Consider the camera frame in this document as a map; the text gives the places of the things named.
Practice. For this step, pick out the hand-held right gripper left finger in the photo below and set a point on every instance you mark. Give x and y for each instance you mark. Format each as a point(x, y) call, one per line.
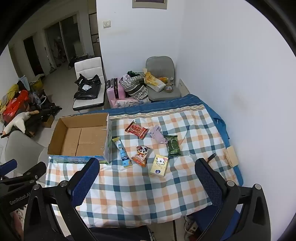
point(85, 183)

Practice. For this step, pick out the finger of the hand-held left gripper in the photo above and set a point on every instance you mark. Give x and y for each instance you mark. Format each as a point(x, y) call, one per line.
point(31, 172)
point(7, 167)

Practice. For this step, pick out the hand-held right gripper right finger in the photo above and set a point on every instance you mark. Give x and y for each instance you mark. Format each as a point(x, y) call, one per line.
point(208, 183)

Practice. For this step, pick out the white plastic chair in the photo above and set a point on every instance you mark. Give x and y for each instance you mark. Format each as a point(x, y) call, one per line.
point(22, 148)

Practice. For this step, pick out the small black object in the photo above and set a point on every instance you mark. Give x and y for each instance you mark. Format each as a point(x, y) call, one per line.
point(211, 157)

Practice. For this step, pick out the beige folded cloth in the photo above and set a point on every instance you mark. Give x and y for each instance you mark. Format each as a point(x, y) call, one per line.
point(231, 156)

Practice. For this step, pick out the white shoe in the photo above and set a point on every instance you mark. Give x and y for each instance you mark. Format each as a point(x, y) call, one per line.
point(190, 223)

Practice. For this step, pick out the open cardboard box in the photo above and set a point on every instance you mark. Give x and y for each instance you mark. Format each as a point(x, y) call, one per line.
point(69, 139)

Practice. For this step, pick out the white and blue tube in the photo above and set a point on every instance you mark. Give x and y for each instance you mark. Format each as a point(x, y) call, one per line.
point(121, 151)

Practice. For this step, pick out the white plush goose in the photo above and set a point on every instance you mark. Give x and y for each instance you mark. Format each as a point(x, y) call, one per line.
point(19, 120)

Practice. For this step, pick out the green wet wipes pack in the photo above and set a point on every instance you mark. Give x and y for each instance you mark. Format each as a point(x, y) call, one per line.
point(173, 146)

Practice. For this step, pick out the yellow tissue pack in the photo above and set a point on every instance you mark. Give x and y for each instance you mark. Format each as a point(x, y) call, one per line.
point(159, 165)

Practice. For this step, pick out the checked blanket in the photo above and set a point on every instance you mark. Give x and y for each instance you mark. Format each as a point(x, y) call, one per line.
point(138, 197)

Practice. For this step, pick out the black tripod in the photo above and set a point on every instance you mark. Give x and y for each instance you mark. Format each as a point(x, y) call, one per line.
point(45, 113)

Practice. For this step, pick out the cartoon print snack packet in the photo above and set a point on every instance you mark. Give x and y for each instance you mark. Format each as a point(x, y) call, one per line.
point(141, 155)

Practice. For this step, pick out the red plastic bag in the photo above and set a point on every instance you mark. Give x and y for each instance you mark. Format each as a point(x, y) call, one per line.
point(16, 104)

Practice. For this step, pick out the purple socks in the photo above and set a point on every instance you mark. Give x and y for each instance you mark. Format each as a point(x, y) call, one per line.
point(157, 134)

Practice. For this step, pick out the red snack packet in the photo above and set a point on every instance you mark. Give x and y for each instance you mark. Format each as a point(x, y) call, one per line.
point(137, 129)

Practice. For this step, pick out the yellow cloth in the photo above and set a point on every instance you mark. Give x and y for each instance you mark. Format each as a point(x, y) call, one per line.
point(9, 92)

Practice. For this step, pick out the yellow bin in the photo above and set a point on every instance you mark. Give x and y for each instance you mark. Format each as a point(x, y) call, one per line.
point(37, 83)

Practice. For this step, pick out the pink floral box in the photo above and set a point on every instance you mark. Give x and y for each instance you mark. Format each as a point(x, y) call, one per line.
point(129, 102)

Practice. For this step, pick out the black plastic bag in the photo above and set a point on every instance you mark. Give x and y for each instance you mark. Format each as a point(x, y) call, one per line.
point(87, 89)

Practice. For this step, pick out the pink suitcase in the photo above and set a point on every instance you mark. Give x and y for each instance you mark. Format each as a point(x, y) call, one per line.
point(113, 90)

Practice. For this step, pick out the brown tape roll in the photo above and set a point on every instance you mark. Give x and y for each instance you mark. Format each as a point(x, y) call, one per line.
point(169, 88)

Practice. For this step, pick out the patterned tote bag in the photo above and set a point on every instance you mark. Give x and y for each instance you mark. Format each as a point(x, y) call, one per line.
point(135, 88)

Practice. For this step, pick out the yellow printed bag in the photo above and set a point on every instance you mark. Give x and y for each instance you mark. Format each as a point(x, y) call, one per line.
point(153, 83)

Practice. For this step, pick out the white padded chair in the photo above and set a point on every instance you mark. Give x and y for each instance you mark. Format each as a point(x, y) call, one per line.
point(89, 66)

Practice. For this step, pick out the grey padded chair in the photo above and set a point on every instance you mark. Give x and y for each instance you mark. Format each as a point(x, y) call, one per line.
point(159, 63)

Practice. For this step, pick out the glass sliding door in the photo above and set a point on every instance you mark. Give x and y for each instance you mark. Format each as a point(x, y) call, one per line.
point(64, 39)

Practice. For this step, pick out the framed picture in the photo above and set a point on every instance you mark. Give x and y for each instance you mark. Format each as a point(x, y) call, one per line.
point(149, 2)

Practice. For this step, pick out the white light switch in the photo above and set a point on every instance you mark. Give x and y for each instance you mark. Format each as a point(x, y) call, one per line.
point(107, 24)

